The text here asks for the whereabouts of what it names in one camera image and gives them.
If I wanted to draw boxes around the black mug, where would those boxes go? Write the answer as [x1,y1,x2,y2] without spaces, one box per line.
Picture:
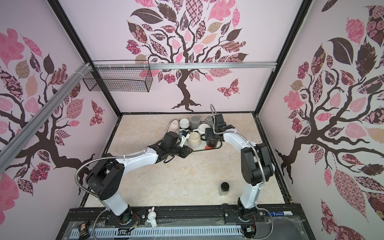
[201,134,219,148]

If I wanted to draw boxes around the cream mug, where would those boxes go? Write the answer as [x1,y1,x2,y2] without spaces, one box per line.
[188,132,202,149]

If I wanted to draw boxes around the small grey mug right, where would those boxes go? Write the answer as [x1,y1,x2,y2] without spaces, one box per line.
[205,116,214,128]

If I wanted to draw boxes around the white round mug centre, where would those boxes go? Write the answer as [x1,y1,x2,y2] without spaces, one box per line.
[193,124,211,135]

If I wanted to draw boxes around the tall grey mug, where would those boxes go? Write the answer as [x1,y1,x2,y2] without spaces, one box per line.
[190,115,201,130]

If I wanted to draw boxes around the white strawberry tray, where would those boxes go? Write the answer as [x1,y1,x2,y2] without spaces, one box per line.
[185,130,223,152]

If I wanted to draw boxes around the white rabbit figurine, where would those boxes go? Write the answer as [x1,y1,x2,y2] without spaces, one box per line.
[147,207,158,228]

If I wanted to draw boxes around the blue white marker pen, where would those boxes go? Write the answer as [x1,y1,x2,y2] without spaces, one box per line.
[268,211,294,217]

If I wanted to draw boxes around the horizontal aluminium rail back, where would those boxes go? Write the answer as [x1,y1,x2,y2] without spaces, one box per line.
[94,62,277,70]

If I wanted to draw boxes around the black wire basket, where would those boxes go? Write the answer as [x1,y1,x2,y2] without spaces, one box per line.
[83,60,153,93]

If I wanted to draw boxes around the white slotted cable duct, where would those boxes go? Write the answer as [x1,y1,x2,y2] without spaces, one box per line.
[69,225,243,240]

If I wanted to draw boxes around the diagonal aluminium rail left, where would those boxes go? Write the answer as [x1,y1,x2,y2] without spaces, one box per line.
[1,63,92,173]

